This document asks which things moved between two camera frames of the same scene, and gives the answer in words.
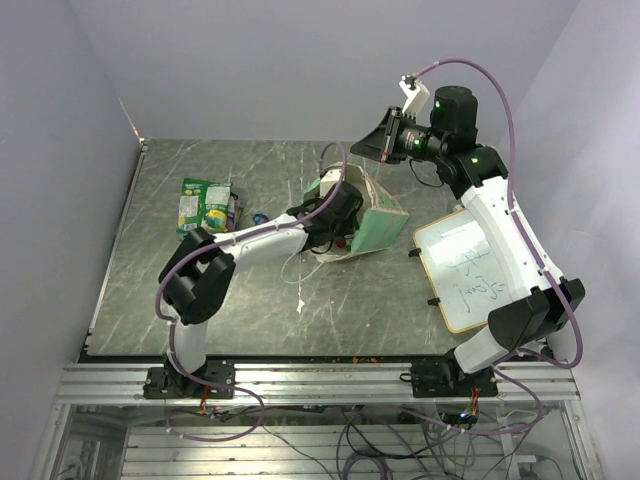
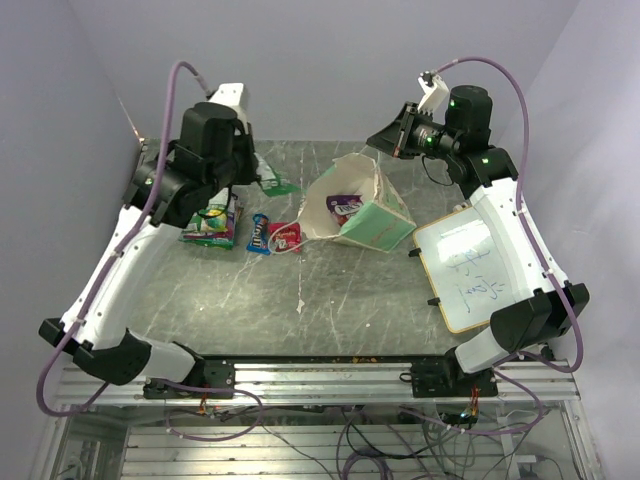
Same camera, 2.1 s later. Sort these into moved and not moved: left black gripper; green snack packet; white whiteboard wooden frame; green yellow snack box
Moved: green snack packet; left black gripper
Not moved: white whiteboard wooden frame; green yellow snack box
